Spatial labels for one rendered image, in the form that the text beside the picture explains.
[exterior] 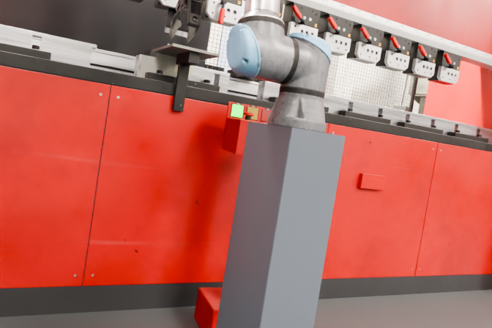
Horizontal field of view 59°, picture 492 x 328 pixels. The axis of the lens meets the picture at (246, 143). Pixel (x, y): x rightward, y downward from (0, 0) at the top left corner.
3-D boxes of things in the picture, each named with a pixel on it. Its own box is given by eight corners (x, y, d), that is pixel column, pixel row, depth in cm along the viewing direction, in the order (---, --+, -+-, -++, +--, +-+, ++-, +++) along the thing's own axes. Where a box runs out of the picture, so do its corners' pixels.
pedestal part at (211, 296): (211, 352, 146) (217, 317, 145) (193, 317, 169) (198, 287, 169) (266, 349, 153) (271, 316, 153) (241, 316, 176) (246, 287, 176)
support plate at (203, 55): (172, 45, 150) (173, 42, 150) (152, 51, 173) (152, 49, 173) (220, 56, 158) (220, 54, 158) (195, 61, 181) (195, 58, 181)
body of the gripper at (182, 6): (192, 14, 170) (203, -14, 163) (196, 26, 165) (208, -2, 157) (173, 9, 167) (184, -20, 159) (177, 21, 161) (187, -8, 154)
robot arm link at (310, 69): (335, 94, 110) (344, 40, 109) (290, 84, 104) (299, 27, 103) (308, 94, 120) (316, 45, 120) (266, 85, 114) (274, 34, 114)
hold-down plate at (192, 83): (147, 79, 167) (148, 72, 166) (143, 80, 171) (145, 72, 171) (219, 93, 180) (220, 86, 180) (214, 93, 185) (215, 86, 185)
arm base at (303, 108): (337, 135, 111) (344, 96, 110) (292, 127, 102) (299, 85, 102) (299, 129, 123) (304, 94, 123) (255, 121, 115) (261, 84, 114)
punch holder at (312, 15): (288, 38, 197) (294, 1, 196) (278, 40, 204) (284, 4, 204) (315, 45, 204) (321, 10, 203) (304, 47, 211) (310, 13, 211)
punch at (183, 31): (165, 31, 175) (168, 7, 175) (163, 32, 177) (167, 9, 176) (188, 37, 180) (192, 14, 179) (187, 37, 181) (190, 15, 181)
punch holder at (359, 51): (356, 57, 215) (362, 23, 215) (345, 58, 223) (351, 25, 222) (379, 63, 222) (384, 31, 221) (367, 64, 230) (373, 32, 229)
